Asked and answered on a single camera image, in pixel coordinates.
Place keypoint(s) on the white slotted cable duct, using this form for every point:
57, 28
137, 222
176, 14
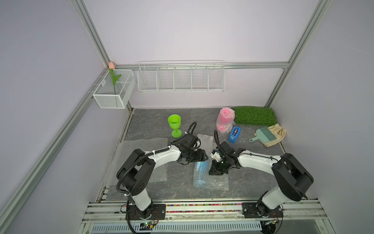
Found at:
178, 227

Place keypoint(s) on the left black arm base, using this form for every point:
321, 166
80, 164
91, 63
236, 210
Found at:
154, 212

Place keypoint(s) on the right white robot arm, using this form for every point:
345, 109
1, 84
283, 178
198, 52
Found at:
293, 180

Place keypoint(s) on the white mesh wall basket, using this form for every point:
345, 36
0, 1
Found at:
104, 93

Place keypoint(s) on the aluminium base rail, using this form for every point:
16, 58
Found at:
304, 217

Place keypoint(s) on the white wire wall shelf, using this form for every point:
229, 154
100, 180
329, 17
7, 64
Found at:
181, 76

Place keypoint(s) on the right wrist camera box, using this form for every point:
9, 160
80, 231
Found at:
215, 155

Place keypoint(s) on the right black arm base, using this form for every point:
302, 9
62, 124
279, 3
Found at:
255, 210

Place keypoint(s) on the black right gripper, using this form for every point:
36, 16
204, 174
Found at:
214, 170

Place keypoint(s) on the artificial pink tulip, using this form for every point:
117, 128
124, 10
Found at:
115, 77

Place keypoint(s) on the bubble wrap sheet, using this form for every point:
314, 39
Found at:
213, 182
123, 152
225, 119

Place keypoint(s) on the green artificial grass mat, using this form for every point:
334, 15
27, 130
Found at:
251, 115

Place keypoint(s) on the beige cloth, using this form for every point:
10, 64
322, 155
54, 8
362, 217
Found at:
279, 132

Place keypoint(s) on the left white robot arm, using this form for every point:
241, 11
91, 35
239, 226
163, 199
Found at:
135, 173

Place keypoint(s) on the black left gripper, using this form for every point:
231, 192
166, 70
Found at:
200, 154

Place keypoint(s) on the green dustpan brush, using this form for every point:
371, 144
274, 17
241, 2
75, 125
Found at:
264, 135

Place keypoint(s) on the blue plastic wine glass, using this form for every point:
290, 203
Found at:
199, 177

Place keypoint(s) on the green plastic wine glass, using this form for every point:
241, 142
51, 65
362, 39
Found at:
175, 123

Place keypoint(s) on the blue tape dispenser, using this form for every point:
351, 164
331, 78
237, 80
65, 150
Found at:
234, 134

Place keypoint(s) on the pink plastic wine glass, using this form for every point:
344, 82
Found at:
225, 118

